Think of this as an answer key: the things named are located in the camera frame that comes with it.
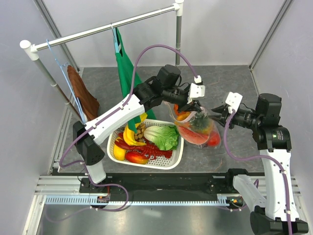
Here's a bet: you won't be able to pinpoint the green shirt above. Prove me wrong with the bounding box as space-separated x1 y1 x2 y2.
115 28 156 132

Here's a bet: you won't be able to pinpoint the red toy lobster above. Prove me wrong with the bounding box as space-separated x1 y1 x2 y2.
114 133 173 160

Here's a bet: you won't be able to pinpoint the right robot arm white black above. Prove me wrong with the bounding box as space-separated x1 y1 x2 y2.
212 92 309 235

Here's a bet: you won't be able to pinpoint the clear pink zip top bag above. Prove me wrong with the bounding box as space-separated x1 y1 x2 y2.
165 102 222 149

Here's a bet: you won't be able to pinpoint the green toy lettuce leaf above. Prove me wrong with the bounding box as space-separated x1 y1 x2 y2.
144 125 180 151

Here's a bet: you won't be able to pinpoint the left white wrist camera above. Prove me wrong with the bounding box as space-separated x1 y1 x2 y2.
187 75 205 104

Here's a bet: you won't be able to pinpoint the orange toy pumpkin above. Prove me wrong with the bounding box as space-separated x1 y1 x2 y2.
174 104 191 121

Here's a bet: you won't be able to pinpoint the white slotted cable duct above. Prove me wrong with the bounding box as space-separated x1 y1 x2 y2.
45 195 229 206

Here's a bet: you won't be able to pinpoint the yellow toy lemon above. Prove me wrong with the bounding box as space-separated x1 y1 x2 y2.
113 144 127 161

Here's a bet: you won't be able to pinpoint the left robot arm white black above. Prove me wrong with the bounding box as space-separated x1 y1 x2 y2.
73 65 205 192

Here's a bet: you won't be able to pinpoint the blue hanger with shirt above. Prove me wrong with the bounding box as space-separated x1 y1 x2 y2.
112 27 122 55

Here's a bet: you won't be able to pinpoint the white perforated plastic basket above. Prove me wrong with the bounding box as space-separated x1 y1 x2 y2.
107 124 184 170

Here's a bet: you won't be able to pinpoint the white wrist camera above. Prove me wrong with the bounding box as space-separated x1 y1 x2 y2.
225 92 243 114
187 75 205 104

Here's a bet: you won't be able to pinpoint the white clothes rack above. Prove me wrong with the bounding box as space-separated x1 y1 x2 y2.
19 0 188 160

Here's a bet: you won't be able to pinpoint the brown cloth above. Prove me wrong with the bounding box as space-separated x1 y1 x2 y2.
67 65 100 121

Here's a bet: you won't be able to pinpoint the brown toy nut cluster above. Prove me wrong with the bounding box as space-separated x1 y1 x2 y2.
134 123 146 142

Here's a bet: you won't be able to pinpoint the yellow toy bananas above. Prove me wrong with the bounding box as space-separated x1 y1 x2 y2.
123 113 147 146

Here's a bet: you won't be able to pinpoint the red yellow toy mango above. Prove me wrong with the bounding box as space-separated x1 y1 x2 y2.
125 151 149 165

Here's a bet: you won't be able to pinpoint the light blue wire hanger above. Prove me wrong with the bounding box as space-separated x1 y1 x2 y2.
46 39 87 124

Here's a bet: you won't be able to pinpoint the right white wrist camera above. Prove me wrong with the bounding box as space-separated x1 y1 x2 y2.
225 92 243 114

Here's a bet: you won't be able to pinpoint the toy watermelon slice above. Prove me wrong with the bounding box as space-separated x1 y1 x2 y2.
177 126 209 145

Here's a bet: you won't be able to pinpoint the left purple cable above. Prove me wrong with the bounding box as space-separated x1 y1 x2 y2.
58 44 199 168

